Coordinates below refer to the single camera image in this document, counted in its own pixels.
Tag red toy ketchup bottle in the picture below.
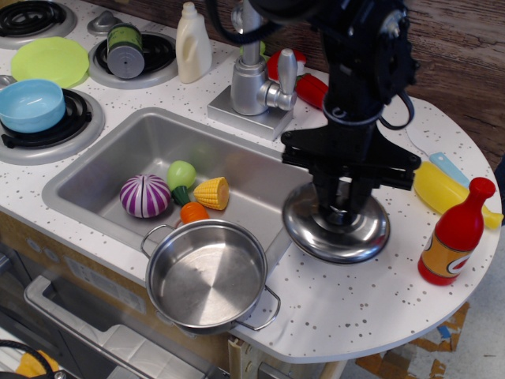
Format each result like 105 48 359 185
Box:
417 177 496 286

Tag metal sink basin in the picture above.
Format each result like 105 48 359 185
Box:
42 108 310 279

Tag grey stove knob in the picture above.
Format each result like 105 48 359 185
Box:
87 10 122 36

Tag red white toy mushroom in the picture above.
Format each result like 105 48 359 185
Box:
267 49 306 81

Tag red toy chili pepper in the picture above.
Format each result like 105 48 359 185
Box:
296 73 328 110

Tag front left stove burner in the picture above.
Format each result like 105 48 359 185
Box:
1 88 105 165

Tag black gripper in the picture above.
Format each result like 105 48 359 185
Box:
281 122 421 216

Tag silver toy faucet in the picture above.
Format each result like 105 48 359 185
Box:
207 0 298 142

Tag purple striped toy onion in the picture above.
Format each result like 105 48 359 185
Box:
119 174 171 219

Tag blue toy bowl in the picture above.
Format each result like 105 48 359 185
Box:
1 79 66 133

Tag blue white toy knife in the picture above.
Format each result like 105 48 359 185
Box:
405 128 471 190

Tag steel pot with handles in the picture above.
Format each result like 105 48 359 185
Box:
144 219 281 335

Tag green toy can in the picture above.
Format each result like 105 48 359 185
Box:
107 23 145 79

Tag orange toy carrot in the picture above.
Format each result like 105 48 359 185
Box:
180 201 210 224

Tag yellow toy banana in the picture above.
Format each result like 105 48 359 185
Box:
413 160 504 230

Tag oven door with handle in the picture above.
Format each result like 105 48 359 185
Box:
24 276 230 378

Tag cream toy detergent bottle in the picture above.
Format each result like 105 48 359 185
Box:
176 2 212 84

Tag light green toy plate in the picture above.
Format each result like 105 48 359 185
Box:
11 36 89 88

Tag yellow toy corn piece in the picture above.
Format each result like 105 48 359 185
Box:
193 177 230 211

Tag steel pot lid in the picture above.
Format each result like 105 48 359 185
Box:
282 182 390 265

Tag yellow object on floor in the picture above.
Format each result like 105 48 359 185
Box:
16 351 60 377

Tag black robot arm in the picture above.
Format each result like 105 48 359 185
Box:
207 1 421 216

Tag green toy pear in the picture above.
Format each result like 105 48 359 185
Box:
166 160 196 206

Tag back left stove burner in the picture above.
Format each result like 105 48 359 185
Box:
1 1 77 50

